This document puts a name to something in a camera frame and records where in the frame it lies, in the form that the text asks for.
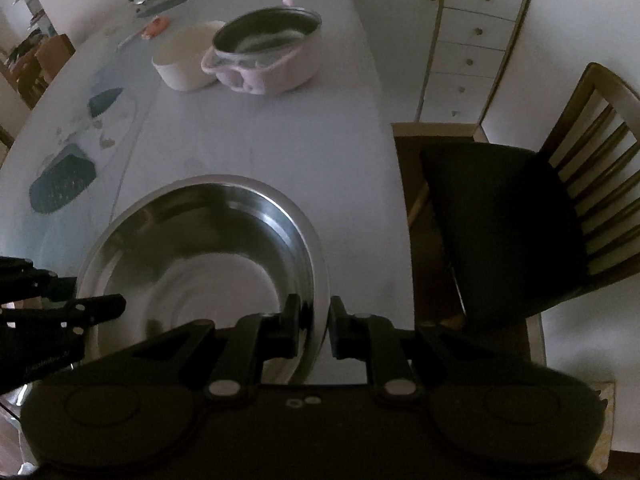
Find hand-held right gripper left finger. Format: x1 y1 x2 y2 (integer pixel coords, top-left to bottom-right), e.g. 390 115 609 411
82 294 303 403

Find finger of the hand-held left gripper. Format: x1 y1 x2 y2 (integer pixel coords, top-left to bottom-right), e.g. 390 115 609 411
0 256 77 307
47 294 127 335

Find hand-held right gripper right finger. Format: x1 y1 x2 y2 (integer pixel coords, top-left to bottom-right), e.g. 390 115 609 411
327 296 506 403

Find stainless steel bowl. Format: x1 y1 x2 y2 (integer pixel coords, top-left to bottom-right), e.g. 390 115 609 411
75 174 331 386

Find white ceramic bowl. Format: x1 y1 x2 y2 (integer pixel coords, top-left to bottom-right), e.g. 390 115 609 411
151 20 228 92

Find pink pot with steel lining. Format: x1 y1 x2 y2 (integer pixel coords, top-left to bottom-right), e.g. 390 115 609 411
201 0 323 96

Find patterned table runner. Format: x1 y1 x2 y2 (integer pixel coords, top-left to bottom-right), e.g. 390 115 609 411
0 0 201 271

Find wooden chair with dark seat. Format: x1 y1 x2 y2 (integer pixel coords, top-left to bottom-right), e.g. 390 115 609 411
392 62 640 361

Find pink cloth on chair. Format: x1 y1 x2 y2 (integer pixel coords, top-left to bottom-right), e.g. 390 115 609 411
35 35 77 77

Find small orange item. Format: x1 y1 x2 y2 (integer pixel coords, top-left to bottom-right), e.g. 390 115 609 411
141 16 171 40

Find white drawer cabinet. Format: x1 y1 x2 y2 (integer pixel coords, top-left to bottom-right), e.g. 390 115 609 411
337 0 536 143

